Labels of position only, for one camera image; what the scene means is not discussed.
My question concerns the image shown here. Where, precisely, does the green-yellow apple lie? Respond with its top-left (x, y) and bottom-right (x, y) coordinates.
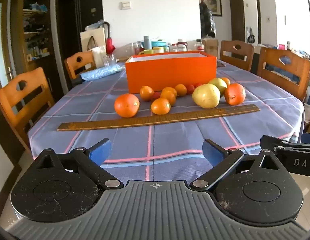
top-left (208, 77), bottom-right (228, 97)

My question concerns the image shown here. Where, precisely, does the dark hanging coat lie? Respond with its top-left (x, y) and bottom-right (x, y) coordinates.
top-left (199, 0), bottom-right (216, 38)

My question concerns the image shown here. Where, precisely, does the long wooden ruler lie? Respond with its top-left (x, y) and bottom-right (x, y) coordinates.
top-left (57, 104), bottom-right (260, 132)

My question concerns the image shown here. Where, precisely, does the blue plastic bag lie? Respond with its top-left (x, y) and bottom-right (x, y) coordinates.
top-left (80, 64), bottom-right (126, 81)

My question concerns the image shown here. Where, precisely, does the white paper bag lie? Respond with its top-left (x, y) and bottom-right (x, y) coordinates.
top-left (80, 27), bottom-right (107, 53)

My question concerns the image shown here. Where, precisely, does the dark wooden shelf cabinet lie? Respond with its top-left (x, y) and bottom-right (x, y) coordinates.
top-left (20, 0), bottom-right (58, 98)

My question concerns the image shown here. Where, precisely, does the small framed painting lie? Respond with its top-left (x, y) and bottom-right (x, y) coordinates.
top-left (198, 0), bottom-right (223, 17)

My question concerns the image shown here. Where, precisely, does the wooden chair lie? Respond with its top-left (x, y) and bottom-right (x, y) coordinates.
top-left (219, 40), bottom-right (255, 72)
top-left (64, 51), bottom-right (97, 80)
top-left (257, 47), bottom-right (310, 103)
top-left (0, 67), bottom-right (55, 153)

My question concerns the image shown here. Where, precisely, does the dark brown door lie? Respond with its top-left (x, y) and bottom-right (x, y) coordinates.
top-left (55, 0), bottom-right (104, 98)

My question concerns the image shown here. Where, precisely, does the orange cardboard box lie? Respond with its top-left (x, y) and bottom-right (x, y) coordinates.
top-left (125, 51), bottom-right (217, 94)

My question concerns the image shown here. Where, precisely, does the large orange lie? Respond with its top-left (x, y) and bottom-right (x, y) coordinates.
top-left (114, 93), bottom-right (140, 118)
top-left (224, 83), bottom-right (246, 106)

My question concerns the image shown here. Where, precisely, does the red folded umbrella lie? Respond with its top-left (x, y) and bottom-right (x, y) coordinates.
top-left (103, 22), bottom-right (116, 54)

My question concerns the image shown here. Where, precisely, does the yellow apple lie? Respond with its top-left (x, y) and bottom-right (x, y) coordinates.
top-left (192, 83), bottom-right (221, 109)

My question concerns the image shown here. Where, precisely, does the wooden door with glass panel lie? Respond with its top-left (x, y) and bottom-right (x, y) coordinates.
top-left (0, 0), bottom-right (24, 98)

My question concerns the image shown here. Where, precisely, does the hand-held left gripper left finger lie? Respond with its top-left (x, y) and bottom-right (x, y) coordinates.
top-left (35, 138), bottom-right (124, 191)

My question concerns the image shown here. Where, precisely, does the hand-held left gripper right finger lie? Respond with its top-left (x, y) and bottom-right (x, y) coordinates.
top-left (189, 139), bottom-right (281, 192)

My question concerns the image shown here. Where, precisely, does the clear glass jar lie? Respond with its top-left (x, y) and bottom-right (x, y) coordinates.
top-left (103, 54), bottom-right (117, 67)

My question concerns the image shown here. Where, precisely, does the dark wooden door frame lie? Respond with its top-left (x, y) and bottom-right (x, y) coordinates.
top-left (227, 0), bottom-right (262, 43)

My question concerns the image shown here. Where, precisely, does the brown cardboard box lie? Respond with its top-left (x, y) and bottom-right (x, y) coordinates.
top-left (202, 39), bottom-right (219, 58)

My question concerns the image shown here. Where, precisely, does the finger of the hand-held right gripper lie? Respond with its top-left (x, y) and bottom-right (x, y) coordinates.
top-left (260, 135), bottom-right (299, 152)

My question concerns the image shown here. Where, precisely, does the pile of household clutter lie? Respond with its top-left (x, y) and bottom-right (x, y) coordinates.
top-left (277, 41), bottom-right (310, 63)

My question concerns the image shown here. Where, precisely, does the teal cooking pot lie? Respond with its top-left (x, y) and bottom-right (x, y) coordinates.
top-left (151, 39), bottom-right (168, 48)

